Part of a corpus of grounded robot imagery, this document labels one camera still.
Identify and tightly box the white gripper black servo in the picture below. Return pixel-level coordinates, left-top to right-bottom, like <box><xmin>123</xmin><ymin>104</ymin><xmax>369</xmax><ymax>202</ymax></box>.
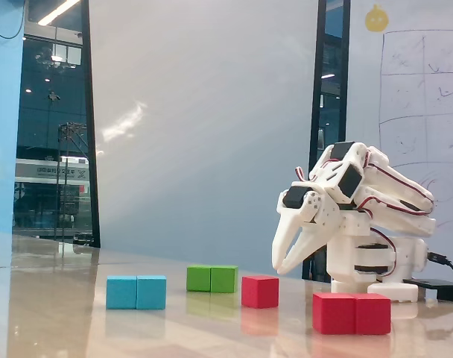
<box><xmin>271</xmin><ymin>181</ymin><xmax>343</xmax><ymax>276</ymax></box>

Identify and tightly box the small red cube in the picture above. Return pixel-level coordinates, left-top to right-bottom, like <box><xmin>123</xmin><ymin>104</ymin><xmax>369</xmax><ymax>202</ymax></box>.
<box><xmin>241</xmin><ymin>274</ymin><xmax>280</xmax><ymax>310</ymax></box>

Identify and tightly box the long red block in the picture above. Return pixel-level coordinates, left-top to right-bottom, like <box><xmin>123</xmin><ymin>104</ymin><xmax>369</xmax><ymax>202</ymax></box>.
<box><xmin>311</xmin><ymin>292</ymin><xmax>392</xmax><ymax>336</ymax></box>

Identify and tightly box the long green block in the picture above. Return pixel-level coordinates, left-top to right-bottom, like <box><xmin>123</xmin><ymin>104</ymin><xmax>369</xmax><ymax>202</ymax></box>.
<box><xmin>186</xmin><ymin>264</ymin><xmax>239</xmax><ymax>294</ymax></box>

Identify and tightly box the long blue block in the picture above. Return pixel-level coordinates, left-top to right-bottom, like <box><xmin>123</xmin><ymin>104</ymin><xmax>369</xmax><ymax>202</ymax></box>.
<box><xmin>106</xmin><ymin>274</ymin><xmax>167</xmax><ymax>310</ymax></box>

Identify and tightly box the flat black box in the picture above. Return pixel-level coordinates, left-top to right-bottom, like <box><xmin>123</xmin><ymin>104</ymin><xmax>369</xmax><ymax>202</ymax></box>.
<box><xmin>403</xmin><ymin>277</ymin><xmax>453</xmax><ymax>301</ymax></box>

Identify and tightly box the whiteboard with pen drawings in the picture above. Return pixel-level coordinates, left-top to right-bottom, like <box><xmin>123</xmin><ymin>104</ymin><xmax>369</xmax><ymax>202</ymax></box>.
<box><xmin>345</xmin><ymin>0</ymin><xmax>453</xmax><ymax>277</ymax></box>

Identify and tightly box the yellow round sticker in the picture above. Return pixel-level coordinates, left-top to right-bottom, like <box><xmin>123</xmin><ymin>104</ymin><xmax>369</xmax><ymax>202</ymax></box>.
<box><xmin>364</xmin><ymin>3</ymin><xmax>390</xmax><ymax>33</ymax></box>

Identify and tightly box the black double window frame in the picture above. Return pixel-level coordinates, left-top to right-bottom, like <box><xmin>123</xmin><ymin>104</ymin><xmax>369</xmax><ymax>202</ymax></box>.
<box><xmin>302</xmin><ymin>0</ymin><xmax>351</xmax><ymax>280</ymax></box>

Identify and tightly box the black plug cable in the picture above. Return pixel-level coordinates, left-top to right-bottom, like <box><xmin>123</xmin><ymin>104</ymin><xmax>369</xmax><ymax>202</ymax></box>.
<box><xmin>426</xmin><ymin>251</ymin><xmax>453</xmax><ymax>284</ymax></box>

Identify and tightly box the slim black frame post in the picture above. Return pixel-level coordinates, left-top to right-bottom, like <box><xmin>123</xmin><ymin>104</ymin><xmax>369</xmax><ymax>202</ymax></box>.
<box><xmin>80</xmin><ymin>0</ymin><xmax>101</xmax><ymax>249</ymax></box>

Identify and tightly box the thin black hanging wire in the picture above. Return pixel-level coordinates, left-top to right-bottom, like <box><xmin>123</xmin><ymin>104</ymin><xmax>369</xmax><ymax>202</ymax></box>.
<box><xmin>0</xmin><ymin>0</ymin><xmax>28</xmax><ymax>40</ymax></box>

